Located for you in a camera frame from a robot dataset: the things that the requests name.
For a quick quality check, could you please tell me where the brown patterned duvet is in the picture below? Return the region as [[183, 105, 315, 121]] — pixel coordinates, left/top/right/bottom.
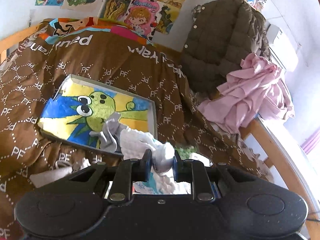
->
[[1, 18, 268, 239]]

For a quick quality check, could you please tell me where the olive quilted jacket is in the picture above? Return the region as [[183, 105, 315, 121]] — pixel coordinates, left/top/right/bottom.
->
[[180, 0, 271, 94]]

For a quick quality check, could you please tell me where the grey tray with frog picture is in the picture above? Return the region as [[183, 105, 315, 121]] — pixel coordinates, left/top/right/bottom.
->
[[37, 74, 157, 155]]

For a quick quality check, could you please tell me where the pink cloth garment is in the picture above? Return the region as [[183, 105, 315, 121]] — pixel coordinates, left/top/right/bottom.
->
[[198, 53, 295, 134]]

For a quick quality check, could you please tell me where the wooden bed rail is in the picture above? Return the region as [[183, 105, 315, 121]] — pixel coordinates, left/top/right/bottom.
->
[[240, 118, 320, 221]]

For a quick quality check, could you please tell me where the jar of green paper stars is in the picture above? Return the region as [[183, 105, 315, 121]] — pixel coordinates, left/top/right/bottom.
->
[[176, 145, 198, 160]]

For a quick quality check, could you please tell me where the grey sock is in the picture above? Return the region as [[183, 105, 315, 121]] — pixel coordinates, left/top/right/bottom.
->
[[89, 112, 126, 153]]

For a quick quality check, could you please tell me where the white blue patterned sock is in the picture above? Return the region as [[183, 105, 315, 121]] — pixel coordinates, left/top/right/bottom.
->
[[120, 128, 175, 194]]

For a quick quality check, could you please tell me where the pink anime girl poster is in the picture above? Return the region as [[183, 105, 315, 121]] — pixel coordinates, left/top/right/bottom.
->
[[123, 0, 167, 41]]

